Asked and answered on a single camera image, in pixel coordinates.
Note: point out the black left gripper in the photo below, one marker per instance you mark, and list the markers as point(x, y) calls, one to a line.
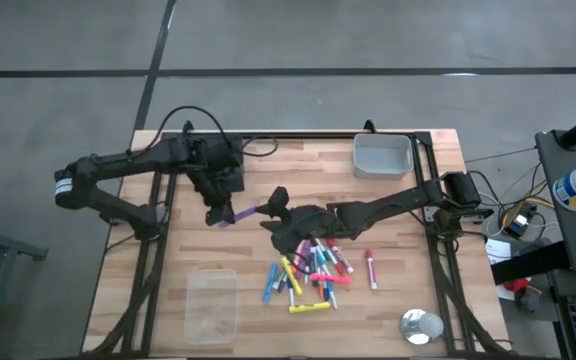
point(218, 175)

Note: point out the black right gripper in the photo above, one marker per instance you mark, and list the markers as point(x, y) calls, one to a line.
point(303, 225)

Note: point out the purple highlighter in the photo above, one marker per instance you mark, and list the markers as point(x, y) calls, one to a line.
point(245, 213)

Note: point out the yellow highlighter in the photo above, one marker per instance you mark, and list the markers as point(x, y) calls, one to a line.
point(291, 276)
point(309, 307)

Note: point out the pink highlighter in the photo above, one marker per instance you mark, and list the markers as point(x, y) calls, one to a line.
point(330, 279)

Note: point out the bright red dry-erase marker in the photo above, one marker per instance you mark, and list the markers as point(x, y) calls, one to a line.
point(371, 270)

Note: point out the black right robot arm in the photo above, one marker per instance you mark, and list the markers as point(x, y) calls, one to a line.
point(393, 202)

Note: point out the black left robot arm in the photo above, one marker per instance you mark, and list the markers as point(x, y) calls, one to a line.
point(118, 165)

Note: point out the orange-pink marker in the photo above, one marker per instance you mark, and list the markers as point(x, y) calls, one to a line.
point(298, 255)

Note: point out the purple marker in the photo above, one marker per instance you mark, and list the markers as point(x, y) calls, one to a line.
point(304, 262)

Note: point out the dark grey plastic bin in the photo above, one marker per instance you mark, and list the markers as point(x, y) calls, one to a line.
point(237, 159)

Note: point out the white green-capped marker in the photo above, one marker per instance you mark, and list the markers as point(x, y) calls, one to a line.
point(279, 281)

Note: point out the light blue highlighter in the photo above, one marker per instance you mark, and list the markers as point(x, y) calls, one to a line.
point(270, 282)

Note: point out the thin white teal-capped marker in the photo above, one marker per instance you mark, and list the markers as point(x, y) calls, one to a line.
point(322, 260)

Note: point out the dark green-capped marker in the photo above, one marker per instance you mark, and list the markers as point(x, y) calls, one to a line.
point(314, 270)

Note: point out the white purple-capped marker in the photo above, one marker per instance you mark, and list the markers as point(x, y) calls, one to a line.
point(283, 287)

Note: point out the white blue-capped marker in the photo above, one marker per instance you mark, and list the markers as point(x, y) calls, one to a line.
point(291, 299)

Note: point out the thin white red-capped marker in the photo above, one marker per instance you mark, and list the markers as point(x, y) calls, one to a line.
point(338, 268)

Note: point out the thin orange marker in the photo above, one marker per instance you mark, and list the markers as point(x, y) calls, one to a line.
point(321, 289)

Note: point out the thin dark blue marker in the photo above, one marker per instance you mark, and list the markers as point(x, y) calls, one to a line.
point(326, 292)

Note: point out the clear plastic container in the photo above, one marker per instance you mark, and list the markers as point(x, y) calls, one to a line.
point(211, 310)

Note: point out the thin white light-blue marker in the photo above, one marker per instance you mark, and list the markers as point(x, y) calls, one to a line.
point(333, 300)

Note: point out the light grey plastic bin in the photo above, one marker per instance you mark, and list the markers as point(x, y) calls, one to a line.
point(383, 157)

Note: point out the shiny metal cup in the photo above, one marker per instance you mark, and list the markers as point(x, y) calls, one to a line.
point(415, 325)

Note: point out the white paper sheet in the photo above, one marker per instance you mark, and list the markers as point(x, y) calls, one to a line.
point(497, 252)

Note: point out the small power adapter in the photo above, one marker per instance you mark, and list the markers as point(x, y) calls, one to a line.
point(518, 225)

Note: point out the small red object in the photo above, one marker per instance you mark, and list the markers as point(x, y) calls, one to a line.
point(517, 285)

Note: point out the black flat bar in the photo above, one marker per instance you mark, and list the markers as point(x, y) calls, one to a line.
point(528, 264)

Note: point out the dark grey equipment cart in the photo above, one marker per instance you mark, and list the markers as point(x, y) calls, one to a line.
point(568, 230)

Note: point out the black frame bracket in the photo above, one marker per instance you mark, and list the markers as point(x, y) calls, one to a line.
point(369, 127)
point(188, 127)

